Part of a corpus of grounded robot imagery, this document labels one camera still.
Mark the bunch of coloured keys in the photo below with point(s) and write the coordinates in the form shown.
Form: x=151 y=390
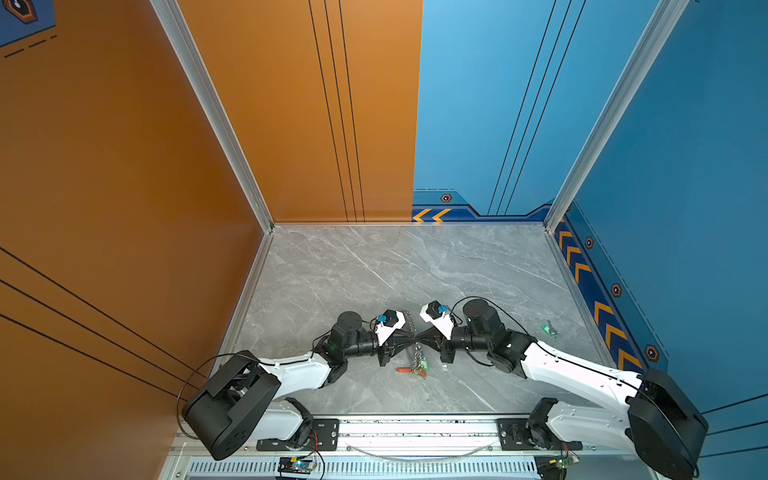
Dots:
x=419 y=367

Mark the green key tag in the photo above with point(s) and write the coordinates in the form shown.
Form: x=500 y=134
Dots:
x=550 y=330

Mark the aluminium front rail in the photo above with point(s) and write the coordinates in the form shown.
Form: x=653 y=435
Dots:
x=412 y=435

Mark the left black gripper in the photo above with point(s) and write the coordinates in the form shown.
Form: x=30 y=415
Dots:
x=389 y=350

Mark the left green circuit board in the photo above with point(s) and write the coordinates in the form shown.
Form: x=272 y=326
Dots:
x=299 y=468

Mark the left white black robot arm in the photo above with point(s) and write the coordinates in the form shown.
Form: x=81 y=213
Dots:
x=250 y=399

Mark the green circuit board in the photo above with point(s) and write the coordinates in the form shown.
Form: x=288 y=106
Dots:
x=555 y=467
x=299 y=468

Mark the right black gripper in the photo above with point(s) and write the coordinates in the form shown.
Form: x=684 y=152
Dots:
x=431 y=335

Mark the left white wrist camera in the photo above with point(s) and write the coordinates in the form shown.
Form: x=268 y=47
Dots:
x=387 y=324

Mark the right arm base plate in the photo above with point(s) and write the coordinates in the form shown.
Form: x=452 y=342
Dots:
x=515 y=434

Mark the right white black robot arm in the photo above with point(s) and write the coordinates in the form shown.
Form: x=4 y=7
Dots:
x=645 y=413

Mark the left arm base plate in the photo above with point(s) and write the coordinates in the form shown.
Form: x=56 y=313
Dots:
x=323 y=435

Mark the right green circuit board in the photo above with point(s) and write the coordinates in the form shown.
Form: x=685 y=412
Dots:
x=555 y=467

